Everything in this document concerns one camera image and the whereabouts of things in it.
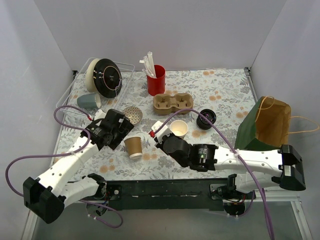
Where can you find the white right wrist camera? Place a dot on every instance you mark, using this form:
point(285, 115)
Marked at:
point(159, 130)

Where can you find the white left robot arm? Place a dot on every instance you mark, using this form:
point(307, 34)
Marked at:
point(49, 194)

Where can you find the floral tablecloth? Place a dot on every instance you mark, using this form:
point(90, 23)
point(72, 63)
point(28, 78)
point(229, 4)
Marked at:
point(160, 165)

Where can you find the brown paper coffee cup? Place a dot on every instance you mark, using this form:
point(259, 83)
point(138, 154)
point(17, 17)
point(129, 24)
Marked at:
point(134, 147)

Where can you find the brown pulp cup carrier stack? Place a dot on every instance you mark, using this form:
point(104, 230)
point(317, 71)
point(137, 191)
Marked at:
point(165, 104)

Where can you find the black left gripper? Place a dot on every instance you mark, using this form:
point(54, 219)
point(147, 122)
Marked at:
point(122, 125)

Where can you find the green paper bag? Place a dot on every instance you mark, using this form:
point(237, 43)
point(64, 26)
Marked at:
point(266, 126)

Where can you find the black round plate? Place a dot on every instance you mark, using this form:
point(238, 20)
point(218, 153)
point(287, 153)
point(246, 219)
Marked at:
point(107, 78)

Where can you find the white wrapped straw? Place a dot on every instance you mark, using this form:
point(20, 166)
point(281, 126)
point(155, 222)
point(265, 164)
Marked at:
point(147, 66)
point(151, 63)

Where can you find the aluminium frame rail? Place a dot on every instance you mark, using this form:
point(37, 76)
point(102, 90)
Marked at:
point(288, 217)

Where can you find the stack of brown paper cups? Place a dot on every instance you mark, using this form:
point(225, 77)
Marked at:
point(179, 128)

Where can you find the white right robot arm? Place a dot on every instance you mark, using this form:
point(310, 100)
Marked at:
point(253, 170)

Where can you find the red ribbed straw holder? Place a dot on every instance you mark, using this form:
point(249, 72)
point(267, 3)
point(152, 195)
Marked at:
point(157, 85)

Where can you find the patterned small bowl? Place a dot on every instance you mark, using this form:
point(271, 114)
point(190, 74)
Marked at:
point(134, 114)

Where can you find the cream round plate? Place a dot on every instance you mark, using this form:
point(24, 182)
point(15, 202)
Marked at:
point(89, 80)

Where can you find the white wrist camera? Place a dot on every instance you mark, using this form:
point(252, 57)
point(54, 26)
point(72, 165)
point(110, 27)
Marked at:
point(98, 117)
point(159, 130)

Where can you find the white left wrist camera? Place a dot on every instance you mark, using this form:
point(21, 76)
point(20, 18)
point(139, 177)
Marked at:
point(98, 117)

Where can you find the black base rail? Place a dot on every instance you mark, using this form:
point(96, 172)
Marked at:
point(214, 194)

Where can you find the grey blue cup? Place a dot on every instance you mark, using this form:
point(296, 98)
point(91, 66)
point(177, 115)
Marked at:
point(89, 101)

